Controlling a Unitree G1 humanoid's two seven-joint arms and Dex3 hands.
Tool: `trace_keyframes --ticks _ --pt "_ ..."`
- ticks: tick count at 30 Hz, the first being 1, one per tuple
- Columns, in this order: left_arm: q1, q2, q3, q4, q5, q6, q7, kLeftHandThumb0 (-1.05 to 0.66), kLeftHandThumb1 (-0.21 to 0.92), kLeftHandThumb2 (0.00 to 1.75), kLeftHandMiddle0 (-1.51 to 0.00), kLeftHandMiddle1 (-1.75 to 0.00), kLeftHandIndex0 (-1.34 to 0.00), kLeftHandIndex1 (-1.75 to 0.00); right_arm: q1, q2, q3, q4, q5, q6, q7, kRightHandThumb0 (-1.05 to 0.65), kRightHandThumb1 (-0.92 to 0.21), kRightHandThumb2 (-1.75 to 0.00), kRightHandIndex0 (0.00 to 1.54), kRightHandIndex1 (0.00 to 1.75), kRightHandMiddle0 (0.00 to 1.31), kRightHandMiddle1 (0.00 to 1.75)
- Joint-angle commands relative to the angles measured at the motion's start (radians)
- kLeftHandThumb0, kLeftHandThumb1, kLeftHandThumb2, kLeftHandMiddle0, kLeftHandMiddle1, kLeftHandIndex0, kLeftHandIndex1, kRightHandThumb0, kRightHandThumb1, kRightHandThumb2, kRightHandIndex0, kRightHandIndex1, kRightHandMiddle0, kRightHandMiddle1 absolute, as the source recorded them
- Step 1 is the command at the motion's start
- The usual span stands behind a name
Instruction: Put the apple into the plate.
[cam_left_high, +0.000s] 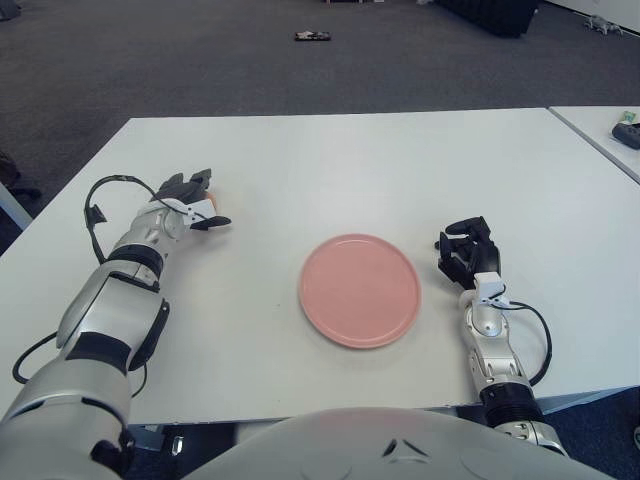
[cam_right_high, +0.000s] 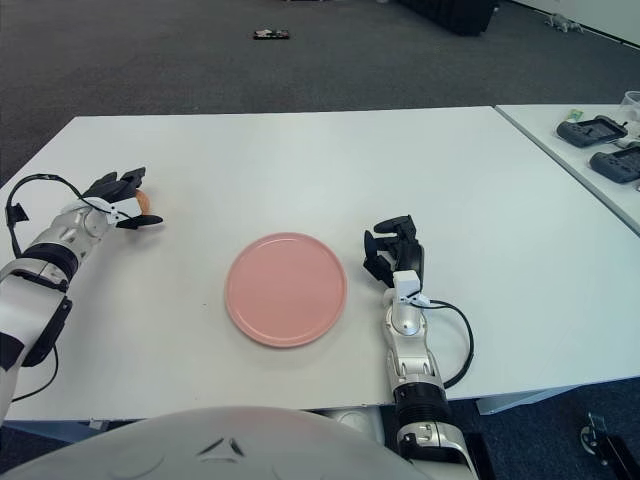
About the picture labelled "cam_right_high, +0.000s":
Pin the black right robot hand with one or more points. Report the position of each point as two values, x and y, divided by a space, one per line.
407 255

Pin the pink round plate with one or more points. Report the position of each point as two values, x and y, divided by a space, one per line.
285 290

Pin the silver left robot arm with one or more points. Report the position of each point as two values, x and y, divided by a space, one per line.
60 240

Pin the red yellow apple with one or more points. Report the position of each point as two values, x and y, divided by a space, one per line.
144 201

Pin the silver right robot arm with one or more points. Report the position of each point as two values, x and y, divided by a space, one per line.
410 320

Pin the grey caster wheel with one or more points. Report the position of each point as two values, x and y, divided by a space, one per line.
592 435

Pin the dark grey handheld controller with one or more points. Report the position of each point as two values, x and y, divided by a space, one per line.
590 132
617 165

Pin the grey robot torso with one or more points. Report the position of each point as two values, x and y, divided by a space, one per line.
225 445

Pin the clear plastic cup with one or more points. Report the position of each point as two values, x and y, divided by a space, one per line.
632 105

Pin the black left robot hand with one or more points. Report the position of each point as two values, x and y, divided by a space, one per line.
112 187

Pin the small green packet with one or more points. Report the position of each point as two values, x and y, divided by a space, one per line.
576 115

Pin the large black case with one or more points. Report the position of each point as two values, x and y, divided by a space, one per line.
450 15

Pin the black equipment base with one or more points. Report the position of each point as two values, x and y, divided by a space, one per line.
622 452

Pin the small grey robot dog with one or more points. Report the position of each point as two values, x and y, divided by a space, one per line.
562 21

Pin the small black red floor item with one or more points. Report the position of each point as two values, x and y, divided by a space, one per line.
271 34

